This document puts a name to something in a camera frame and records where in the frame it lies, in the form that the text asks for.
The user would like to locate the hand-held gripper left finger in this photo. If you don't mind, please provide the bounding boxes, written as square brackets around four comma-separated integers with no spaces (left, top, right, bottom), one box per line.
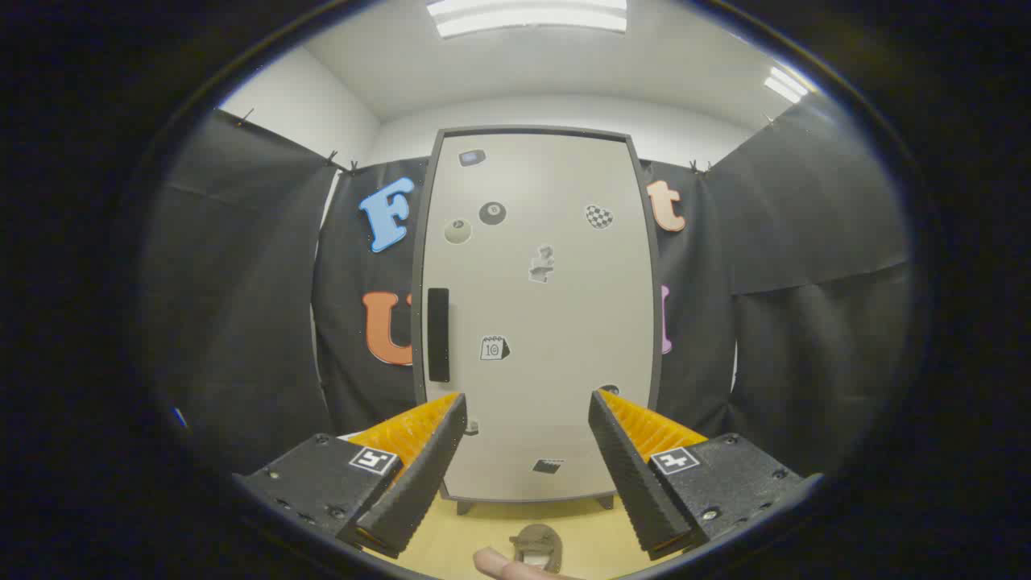
[234,392,469,559]

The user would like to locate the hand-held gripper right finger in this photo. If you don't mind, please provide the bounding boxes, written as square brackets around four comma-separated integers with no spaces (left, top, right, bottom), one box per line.
[588,389,824,562]

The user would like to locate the brown fuzzy shoe with bow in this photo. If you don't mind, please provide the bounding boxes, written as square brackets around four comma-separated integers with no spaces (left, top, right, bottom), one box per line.
[509,524,565,574]

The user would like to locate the black door handle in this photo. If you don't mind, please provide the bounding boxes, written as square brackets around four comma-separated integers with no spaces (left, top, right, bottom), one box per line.
[427,288,451,383]

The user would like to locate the light grey shoe cabinet door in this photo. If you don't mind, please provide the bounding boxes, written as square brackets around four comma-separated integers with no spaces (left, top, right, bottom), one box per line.
[423,133,655,502]

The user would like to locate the grey shoe cabinet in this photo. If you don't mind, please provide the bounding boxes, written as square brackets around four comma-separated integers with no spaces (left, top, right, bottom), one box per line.
[411,125,665,516]

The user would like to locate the black backdrop cloth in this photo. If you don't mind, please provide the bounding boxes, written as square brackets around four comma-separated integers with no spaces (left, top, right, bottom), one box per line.
[141,93,915,476]

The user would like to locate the small ceiling light panel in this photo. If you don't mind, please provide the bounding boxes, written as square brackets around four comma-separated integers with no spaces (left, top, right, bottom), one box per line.
[764,66,809,104]

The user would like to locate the long ceiling light panel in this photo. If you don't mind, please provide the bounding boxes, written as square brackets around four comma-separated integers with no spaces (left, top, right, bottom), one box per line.
[425,0,629,39]

